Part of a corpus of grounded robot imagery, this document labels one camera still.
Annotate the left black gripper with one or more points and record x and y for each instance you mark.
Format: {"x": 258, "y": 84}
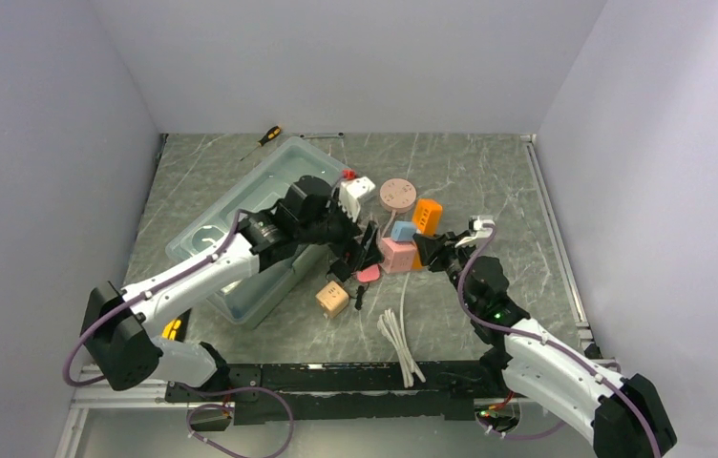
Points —
{"x": 360, "y": 254}

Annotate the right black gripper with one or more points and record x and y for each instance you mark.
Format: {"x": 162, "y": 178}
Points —
{"x": 436, "y": 249}

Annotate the dark pink plug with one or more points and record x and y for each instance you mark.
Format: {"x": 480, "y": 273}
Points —
{"x": 369, "y": 274}

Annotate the black power adapter plug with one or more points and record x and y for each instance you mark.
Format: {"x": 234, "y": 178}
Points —
{"x": 341, "y": 270}

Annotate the orange power strip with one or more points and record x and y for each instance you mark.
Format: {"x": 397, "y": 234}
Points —
{"x": 426, "y": 216}

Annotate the beige cube socket adapter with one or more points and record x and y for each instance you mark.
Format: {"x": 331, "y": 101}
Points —
{"x": 333, "y": 299}

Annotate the round pink power socket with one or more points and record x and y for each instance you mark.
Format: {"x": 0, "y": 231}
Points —
{"x": 397, "y": 195}

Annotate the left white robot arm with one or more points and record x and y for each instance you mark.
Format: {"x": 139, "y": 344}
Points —
{"x": 123, "y": 328}

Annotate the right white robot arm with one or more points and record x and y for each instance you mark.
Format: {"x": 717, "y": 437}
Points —
{"x": 618, "y": 416}

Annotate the pink square socket adapter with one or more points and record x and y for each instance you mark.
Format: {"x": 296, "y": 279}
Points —
{"x": 398, "y": 257}

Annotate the blue small adapter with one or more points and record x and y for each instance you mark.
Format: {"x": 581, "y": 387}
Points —
{"x": 403, "y": 231}

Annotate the clear plastic storage box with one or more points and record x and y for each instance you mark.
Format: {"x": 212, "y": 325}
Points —
{"x": 248, "y": 302}

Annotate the small orange black screwdriver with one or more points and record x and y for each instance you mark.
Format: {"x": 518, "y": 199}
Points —
{"x": 269, "y": 136}

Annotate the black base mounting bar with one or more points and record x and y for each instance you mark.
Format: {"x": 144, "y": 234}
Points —
{"x": 262, "y": 393}

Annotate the yellow black screwdriver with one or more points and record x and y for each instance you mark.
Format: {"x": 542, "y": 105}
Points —
{"x": 174, "y": 330}

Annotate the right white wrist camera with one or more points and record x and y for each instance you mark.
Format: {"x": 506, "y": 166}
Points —
{"x": 481, "y": 228}

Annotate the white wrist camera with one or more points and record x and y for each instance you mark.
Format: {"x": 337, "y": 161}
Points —
{"x": 352, "y": 193}
{"x": 481, "y": 228}

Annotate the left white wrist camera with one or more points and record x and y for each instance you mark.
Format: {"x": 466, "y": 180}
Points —
{"x": 352, "y": 193}

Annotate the aluminium frame rail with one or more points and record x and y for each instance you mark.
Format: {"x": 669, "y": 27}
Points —
{"x": 149, "y": 395}

